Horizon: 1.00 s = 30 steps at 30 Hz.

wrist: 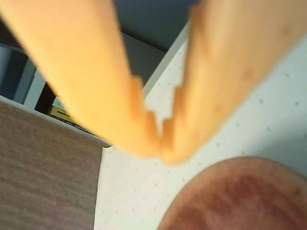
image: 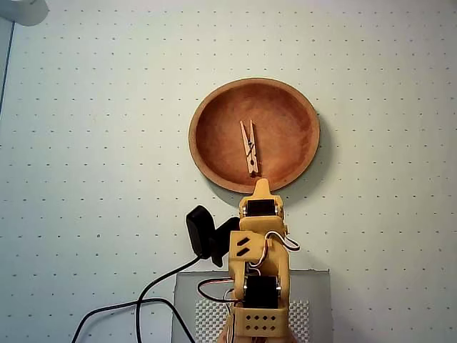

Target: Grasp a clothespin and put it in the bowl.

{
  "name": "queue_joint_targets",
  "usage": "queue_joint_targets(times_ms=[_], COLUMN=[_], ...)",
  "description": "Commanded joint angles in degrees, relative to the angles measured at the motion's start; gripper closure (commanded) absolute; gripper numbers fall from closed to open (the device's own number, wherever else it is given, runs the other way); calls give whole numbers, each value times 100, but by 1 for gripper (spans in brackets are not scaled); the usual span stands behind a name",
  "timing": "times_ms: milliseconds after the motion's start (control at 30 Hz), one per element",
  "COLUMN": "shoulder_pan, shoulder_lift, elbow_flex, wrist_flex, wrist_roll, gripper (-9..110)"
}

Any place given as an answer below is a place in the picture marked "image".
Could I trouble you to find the yellow gripper, black servo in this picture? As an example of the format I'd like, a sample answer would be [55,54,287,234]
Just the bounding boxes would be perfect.
[238,178,289,239]

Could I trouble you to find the wooden clothespin with metal spring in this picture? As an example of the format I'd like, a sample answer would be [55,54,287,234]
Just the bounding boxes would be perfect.
[238,119,263,179]

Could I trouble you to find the round brown wooden bowl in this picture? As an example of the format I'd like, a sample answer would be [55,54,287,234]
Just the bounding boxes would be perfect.
[188,76,321,196]

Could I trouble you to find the white mesh anti-slip mat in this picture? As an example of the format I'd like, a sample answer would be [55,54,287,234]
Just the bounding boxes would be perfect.
[194,299,311,343]

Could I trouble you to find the white rounded object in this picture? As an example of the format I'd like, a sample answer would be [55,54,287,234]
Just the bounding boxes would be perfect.
[0,0,50,27]

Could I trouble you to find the white servo cable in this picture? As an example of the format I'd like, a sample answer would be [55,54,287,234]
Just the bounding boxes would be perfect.
[266,231,301,252]

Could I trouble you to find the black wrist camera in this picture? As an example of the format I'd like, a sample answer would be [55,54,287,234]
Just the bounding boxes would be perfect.
[185,205,239,268]

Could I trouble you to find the grey base plate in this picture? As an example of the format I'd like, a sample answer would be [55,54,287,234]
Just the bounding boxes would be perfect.
[172,268,331,343]

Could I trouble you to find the red and black servo wire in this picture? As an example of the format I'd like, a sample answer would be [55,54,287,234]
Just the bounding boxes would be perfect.
[197,277,236,308]

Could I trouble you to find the black camera cable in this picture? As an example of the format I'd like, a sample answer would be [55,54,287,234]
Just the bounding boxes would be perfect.
[69,254,201,343]

